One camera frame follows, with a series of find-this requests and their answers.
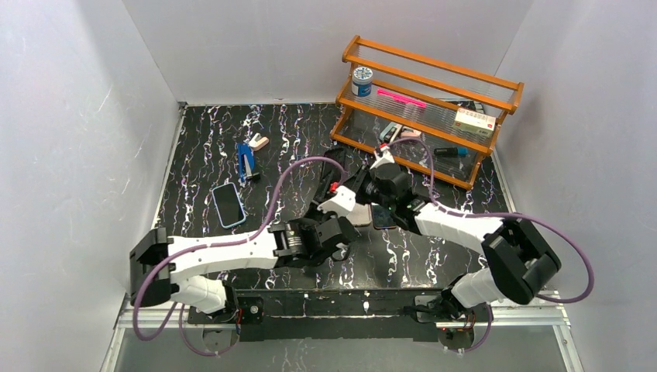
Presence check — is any beige pink phone case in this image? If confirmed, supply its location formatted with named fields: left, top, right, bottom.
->
left=347, top=203, right=372, bottom=227

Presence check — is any white blue labelled jar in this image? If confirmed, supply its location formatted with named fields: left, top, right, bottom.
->
left=351, top=66, right=373, bottom=97

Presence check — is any light blue small stapler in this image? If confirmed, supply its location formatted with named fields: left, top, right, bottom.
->
left=379, top=122, right=402, bottom=143

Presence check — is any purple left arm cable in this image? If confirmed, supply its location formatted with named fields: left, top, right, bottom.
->
left=132, top=156, right=350, bottom=358

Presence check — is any white red cardboard box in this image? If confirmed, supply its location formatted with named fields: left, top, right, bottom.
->
left=452, top=107, right=496, bottom=138

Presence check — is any black arm mounting base bar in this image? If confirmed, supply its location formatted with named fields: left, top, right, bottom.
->
left=233, top=287, right=473, bottom=344

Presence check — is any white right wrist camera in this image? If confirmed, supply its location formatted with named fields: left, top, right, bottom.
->
left=369, top=143, right=396, bottom=173

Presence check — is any purple edged smartphone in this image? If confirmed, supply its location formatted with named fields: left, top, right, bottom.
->
left=370, top=204, right=397, bottom=230

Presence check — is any black blue marker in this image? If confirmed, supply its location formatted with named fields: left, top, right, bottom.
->
left=433, top=146, right=468, bottom=157

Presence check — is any small pink white stapler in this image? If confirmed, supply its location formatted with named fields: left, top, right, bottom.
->
left=248, top=133, right=270, bottom=152

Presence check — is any phone in light blue case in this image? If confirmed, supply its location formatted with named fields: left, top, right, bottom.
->
left=211, top=182, right=246, bottom=229

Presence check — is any pink pen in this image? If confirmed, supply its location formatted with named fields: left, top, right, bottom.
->
left=377, top=88, right=427, bottom=109

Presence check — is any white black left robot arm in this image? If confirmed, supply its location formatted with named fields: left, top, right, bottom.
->
left=129, top=187, right=356, bottom=314

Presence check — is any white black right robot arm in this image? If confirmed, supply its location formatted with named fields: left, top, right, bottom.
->
left=346, top=164, right=562, bottom=318

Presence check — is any orange wooden shelf rack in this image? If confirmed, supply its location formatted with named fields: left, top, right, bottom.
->
left=331, top=35, right=525, bottom=190

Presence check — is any phone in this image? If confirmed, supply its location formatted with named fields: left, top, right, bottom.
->
left=313, top=146, right=346, bottom=205
left=211, top=182, right=246, bottom=229

